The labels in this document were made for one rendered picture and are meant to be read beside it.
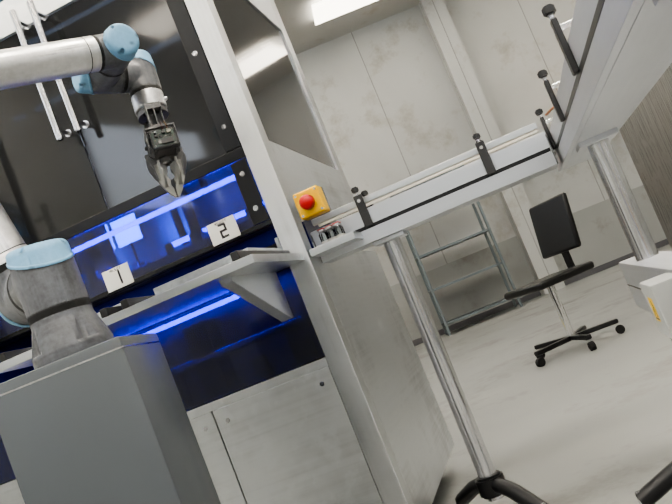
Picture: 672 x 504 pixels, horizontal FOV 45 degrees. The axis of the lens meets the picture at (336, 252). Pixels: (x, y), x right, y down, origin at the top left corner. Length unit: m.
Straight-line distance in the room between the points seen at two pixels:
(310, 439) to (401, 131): 9.71
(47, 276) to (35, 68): 0.43
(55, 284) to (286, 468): 0.94
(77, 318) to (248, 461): 0.87
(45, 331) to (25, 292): 0.08
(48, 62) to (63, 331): 0.55
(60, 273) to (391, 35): 10.74
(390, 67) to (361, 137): 1.11
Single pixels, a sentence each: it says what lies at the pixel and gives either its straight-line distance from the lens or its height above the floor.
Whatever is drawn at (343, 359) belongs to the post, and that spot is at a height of 0.58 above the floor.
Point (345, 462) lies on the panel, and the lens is 2.17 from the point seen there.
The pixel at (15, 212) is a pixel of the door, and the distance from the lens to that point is 2.52.
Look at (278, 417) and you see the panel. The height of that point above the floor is 0.50.
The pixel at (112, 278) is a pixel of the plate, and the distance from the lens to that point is 2.34.
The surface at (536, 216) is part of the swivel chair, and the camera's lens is 5.22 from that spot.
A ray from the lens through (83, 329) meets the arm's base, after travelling 1.53.
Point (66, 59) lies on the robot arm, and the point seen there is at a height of 1.37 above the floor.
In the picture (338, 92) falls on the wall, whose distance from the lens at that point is 11.83.
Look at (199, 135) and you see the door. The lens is 2.26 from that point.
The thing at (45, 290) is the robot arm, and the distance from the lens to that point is 1.54.
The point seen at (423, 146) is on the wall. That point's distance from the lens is 11.66.
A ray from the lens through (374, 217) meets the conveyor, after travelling 2.20.
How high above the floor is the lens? 0.67
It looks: 5 degrees up
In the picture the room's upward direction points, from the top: 22 degrees counter-clockwise
